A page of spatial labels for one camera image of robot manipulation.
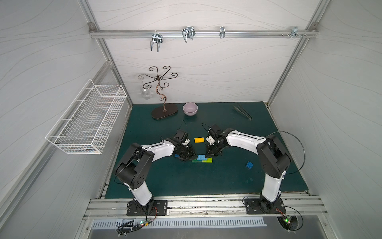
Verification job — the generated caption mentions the lime green lego brick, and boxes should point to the lime green lego brick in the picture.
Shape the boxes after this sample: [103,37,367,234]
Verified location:
[202,157,213,163]

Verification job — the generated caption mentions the light blue lego brick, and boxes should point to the light blue lego brick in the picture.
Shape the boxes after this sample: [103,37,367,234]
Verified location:
[197,155,208,161]

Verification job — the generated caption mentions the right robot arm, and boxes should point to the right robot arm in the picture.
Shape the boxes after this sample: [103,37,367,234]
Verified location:
[206,124,292,213]

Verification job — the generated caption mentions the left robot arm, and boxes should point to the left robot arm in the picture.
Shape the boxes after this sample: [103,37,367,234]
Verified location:
[114,129,198,208]

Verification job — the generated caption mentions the yellow lego brick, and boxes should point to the yellow lego brick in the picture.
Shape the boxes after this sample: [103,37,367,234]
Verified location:
[194,137,205,143]

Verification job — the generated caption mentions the small blue lego brick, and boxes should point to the small blue lego brick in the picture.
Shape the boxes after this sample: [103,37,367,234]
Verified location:
[246,161,254,170]

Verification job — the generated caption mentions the black tongs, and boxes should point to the black tongs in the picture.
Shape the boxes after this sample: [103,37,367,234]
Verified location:
[234,103,253,120]

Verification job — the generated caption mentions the brown metal jewelry stand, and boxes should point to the brown metal jewelry stand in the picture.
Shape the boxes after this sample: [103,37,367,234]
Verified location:
[143,65,178,120]

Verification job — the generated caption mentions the pink bowl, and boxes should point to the pink bowl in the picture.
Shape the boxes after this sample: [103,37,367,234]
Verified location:
[183,102,199,116]

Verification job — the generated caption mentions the small glass bottle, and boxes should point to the small glass bottle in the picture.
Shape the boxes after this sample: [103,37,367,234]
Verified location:
[138,74,152,100]

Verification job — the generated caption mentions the right round controller board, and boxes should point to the right round controller board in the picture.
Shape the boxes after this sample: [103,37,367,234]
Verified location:
[277,216,299,232]

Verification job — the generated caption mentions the metal hook clamp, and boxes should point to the metal hook clamp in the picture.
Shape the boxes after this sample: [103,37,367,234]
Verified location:
[150,33,163,52]
[281,27,307,39]
[181,26,196,43]
[219,26,225,39]

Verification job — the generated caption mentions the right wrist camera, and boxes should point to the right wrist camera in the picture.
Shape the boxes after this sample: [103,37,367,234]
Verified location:
[206,135,215,145]

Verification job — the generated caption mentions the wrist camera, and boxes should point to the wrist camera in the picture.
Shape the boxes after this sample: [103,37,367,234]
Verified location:
[182,139,190,146]
[206,135,215,145]

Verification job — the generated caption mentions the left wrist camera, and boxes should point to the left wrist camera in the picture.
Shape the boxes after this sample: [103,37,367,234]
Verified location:
[182,139,190,146]

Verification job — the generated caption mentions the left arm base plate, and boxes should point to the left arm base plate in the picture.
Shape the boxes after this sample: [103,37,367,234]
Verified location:
[126,200,168,217]

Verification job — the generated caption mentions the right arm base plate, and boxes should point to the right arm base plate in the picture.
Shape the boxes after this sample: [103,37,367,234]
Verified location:
[242,197,286,215]

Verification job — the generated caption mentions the white vented cable duct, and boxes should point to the white vented cable duct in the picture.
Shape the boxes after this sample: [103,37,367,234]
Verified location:
[91,217,267,230]

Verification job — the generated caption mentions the left controller board with cables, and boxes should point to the left controller board with cables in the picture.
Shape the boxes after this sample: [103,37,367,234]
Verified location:
[116,220,151,236]

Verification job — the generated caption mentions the white wire basket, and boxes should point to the white wire basket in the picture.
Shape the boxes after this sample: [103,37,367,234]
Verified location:
[45,79,127,155]

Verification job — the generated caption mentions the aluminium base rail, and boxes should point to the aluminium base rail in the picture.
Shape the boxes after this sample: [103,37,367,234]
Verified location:
[83,192,329,219]

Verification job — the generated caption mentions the aluminium crossbar rail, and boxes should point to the aluminium crossbar rail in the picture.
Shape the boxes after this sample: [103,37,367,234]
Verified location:
[89,29,319,39]

